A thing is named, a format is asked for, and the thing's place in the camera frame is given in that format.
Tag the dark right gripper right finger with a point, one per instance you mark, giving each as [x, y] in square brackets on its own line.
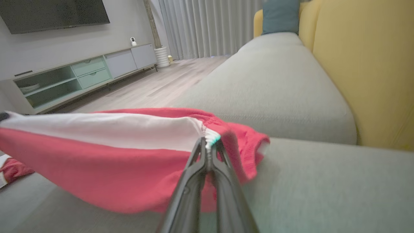
[229, 197]

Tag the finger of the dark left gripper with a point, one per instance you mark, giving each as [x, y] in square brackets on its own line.
[4, 116]

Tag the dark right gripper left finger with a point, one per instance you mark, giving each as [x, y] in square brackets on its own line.
[187, 194]

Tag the red and white basketball jersey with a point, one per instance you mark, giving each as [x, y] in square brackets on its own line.
[113, 161]

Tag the white stacked bowls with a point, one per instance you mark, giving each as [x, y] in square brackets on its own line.
[29, 87]

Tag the black remote control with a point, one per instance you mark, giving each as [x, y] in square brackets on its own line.
[23, 73]

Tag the large grey sofa seat cushion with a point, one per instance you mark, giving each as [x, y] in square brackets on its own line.
[323, 194]

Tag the long grey green TV cabinet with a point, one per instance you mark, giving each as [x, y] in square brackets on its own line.
[93, 69]

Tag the small grey sofa seat cushion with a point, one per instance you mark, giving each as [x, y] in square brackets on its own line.
[275, 87]

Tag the small yellow floor object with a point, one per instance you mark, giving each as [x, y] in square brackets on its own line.
[170, 59]

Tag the white ribbed floor vase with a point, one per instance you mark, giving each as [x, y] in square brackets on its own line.
[161, 56]

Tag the grey pleated curtain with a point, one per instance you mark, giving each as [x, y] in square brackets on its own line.
[210, 26]

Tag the yellow sofa armrest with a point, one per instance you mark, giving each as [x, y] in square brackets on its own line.
[257, 22]

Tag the blue throw pillow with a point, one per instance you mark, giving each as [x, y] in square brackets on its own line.
[280, 16]

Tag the yellow sofa backrest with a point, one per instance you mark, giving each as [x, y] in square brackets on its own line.
[365, 64]

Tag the black wall television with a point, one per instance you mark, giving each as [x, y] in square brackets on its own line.
[51, 13]

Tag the small white security camera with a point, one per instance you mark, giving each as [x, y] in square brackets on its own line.
[133, 41]

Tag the wooden wall post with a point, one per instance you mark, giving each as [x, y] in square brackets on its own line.
[152, 22]

